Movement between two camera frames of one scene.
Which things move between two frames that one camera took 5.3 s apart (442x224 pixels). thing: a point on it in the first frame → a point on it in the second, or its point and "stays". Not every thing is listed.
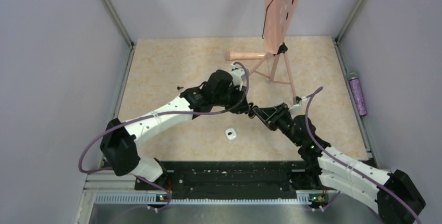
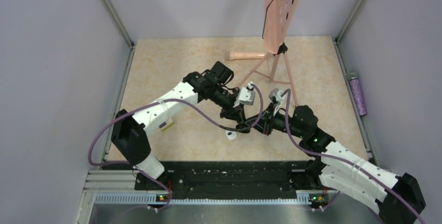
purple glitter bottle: [353, 78] stays
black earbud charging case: [252, 113] → [243, 128]
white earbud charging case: [231, 134] stays
